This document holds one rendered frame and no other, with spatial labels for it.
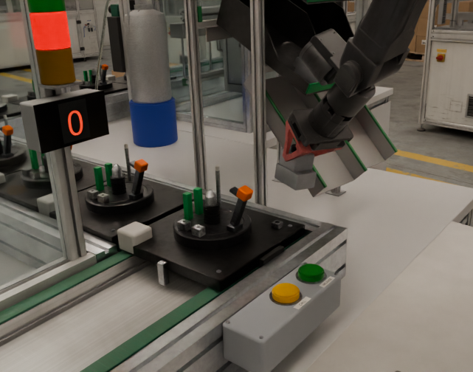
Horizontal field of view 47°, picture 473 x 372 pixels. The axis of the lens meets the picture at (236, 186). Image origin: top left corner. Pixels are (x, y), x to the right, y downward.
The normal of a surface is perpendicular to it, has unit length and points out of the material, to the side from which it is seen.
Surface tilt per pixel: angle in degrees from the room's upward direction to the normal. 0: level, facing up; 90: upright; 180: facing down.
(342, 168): 45
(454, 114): 90
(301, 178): 95
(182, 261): 0
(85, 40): 90
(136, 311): 0
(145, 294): 0
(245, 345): 90
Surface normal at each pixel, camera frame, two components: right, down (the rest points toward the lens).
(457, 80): -0.72, 0.28
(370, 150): 0.44, -0.48
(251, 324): -0.04, -0.93
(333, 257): 0.78, 0.20
